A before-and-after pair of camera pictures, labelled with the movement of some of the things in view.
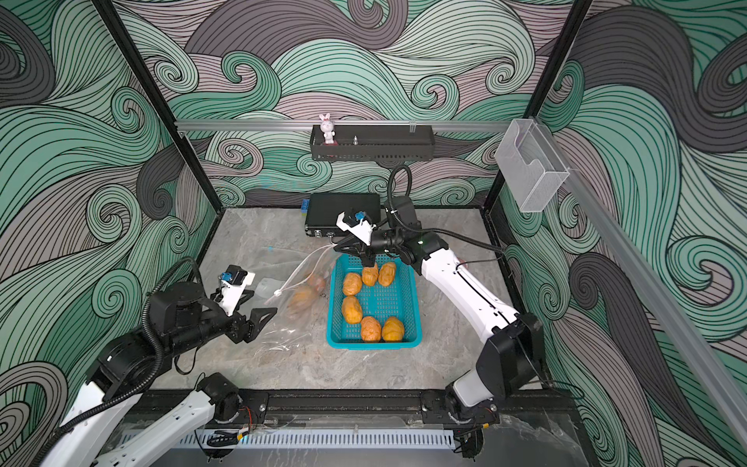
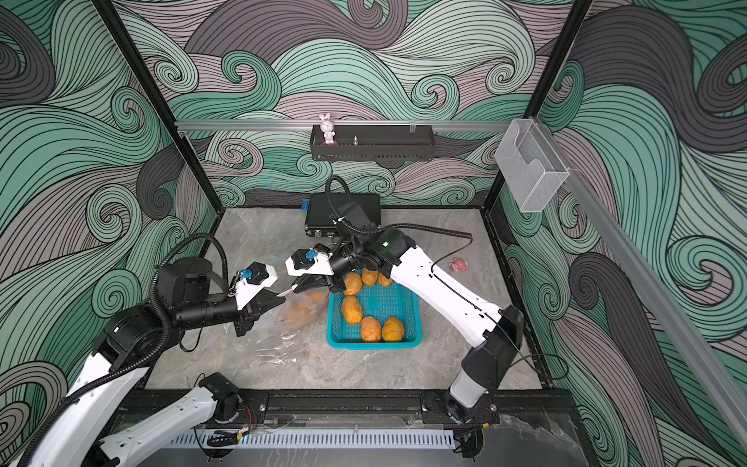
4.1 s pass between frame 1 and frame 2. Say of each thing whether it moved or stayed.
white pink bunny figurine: stayed
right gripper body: moved
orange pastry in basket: stayed
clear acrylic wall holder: stayed
